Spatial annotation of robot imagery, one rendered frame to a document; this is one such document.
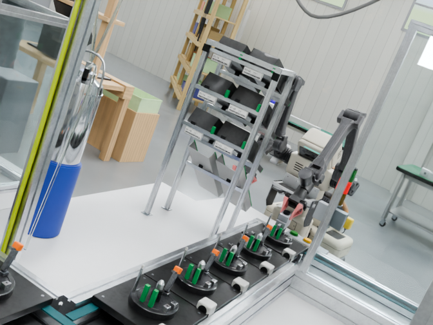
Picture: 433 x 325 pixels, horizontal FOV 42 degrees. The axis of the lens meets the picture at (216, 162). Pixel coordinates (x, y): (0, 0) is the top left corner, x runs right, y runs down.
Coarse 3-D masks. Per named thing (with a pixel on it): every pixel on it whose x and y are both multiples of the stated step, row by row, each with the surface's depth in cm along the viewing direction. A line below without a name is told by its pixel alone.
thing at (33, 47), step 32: (0, 32) 182; (32, 32) 193; (64, 32) 207; (0, 64) 188; (32, 64) 200; (0, 96) 194; (32, 96) 207; (0, 128) 200; (32, 128) 214; (0, 160) 207
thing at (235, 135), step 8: (224, 128) 236; (232, 128) 235; (240, 128) 233; (232, 136) 233; (240, 136) 232; (248, 136) 231; (240, 144) 230; (256, 144) 239; (240, 152) 238; (256, 152) 242; (248, 160) 243
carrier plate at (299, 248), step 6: (252, 228) 247; (258, 228) 250; (246, 234) 238; (294, 240) 253; (270, 246) 234; (276, 246) 237; (294, 246) 245; (300, 246) 248; (306, 246) 251; (300, 252) 241; (294, 258) 235
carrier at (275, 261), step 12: (228, 240) 223; (240, 240) 220; (252, 240) 216; (240, 252) 216; (252, 252) 215; (264, 252) 217; (276, 252) 230; (252, 264) 209; (264, 264) 208; (276, 264) 218
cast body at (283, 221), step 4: (284, 212) 239; (288, 212) 240; (280, 216) 239; (284, 216) 238; (288, 216) 239; (276, 220) 240; (280, 220) 240; (284, 220) 239; (288, 220) 239; (276, 224) 240; (280, 224) 239; (284, 224) 238; (288, 224) 242; (276, 228) 239; (284, 228) 240
